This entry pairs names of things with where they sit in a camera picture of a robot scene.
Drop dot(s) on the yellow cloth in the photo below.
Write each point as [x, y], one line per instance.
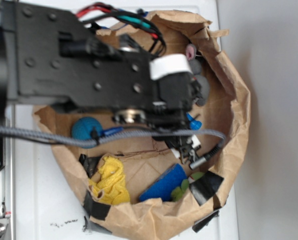
[109, 184]

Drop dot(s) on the blue plastic bottle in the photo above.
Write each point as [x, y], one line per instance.
[193, 123]

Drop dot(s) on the green toy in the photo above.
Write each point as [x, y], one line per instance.
[179, 191]

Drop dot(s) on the blue sponge block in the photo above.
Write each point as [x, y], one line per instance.
[165, 184]

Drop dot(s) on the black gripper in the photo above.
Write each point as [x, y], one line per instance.
[173, 92]

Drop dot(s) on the brown paper bag bin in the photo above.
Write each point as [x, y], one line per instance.
[227, 110]

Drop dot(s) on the blue ball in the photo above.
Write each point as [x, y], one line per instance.
[85, 128]

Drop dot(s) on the aluminium frame rail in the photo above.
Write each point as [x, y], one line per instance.
[7, 185]

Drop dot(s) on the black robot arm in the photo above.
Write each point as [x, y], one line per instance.
[49, 57]

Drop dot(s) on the gray plush bunny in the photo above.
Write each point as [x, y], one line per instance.
[196, 68]

